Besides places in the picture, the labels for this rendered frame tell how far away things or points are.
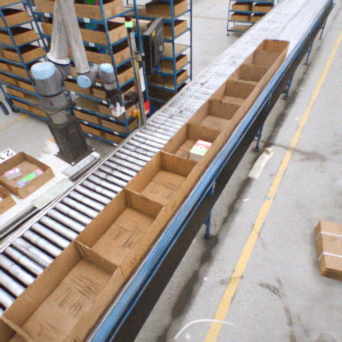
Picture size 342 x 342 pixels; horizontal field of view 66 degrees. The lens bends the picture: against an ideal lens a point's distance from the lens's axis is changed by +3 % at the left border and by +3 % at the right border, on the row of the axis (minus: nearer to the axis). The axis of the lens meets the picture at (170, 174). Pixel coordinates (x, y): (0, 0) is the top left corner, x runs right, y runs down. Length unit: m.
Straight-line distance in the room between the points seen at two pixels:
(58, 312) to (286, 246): 1.91
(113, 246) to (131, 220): 0.19
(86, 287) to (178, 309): 1.00
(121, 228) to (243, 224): 1.43
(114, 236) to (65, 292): 0.35
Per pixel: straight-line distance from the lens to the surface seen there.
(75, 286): 1.46
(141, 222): 1.56
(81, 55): 1.95
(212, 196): 2.02
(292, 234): 2.72
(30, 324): 1.48
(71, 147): 2.25
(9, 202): 2.14
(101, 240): 1.55
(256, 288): 2.37
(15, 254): 1.90
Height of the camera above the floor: 2.14
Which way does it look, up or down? 44 degrees down
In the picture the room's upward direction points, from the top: 5 degrees counter-clockwise
